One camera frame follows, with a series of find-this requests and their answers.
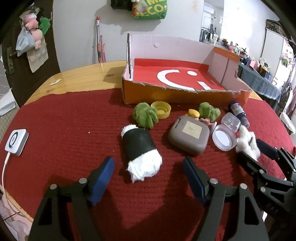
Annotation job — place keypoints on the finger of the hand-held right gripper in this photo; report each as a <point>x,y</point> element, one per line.
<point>267,149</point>
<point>251,165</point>

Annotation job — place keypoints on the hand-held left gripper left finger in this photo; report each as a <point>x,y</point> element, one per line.
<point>103,180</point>

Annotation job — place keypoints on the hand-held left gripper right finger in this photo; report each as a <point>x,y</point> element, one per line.
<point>193,180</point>

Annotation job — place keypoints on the white fluffy plush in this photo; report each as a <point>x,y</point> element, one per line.
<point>248,141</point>

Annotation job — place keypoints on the round white lid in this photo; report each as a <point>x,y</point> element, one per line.
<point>223,138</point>

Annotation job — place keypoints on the grey square case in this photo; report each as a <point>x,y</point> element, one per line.
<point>189,136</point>

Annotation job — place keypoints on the small clear plastic container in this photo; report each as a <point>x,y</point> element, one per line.
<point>231,121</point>

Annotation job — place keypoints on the dark blue bottle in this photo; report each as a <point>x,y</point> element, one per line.
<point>238,109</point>

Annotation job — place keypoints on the black and white plush roll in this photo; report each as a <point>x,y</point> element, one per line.
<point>140,143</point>

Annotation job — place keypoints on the small yellow-haired doll figure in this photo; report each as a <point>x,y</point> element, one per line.
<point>193,113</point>

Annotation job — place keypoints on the green fuzzy pom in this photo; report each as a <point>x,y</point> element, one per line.
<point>144,115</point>
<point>208,111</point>

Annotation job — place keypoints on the yellow bottle cap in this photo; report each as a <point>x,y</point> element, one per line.
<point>163,109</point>

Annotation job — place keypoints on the cardboard box with red bottom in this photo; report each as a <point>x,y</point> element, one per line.
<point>180,78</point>

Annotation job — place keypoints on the white padded chair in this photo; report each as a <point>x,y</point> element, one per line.
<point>288,121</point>

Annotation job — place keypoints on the pink curtain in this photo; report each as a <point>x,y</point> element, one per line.
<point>291,102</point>

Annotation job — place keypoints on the red knitted mat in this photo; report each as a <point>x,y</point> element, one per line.
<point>69,129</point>

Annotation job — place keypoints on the dark blue tablecloth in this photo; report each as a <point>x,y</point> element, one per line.
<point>261,85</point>

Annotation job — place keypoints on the white square device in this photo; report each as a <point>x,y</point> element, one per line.
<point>16,141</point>

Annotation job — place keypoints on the row of bottles and jars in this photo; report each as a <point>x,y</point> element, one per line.
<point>242,53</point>

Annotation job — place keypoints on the dark framed standing mirror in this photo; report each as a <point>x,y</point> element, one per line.
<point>274,48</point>

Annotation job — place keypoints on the small white tag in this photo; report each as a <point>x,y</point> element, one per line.
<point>55,82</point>

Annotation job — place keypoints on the pink stick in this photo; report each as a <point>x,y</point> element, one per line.
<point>103,49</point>

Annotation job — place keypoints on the hanging paper sheet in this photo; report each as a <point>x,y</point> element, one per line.
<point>38,60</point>

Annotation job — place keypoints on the white air conditioner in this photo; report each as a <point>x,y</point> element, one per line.
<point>208,9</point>

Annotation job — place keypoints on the clear plastic bag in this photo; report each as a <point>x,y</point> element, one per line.
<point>23,42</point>

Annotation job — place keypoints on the pink plush toy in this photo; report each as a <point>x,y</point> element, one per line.
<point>34,34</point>

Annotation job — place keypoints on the green plush toy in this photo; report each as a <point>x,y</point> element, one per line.
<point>45,25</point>

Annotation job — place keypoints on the green shopping bag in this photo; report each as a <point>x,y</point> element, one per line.
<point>150,10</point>

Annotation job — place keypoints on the black hanging bag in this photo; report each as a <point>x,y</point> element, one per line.
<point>120,4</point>

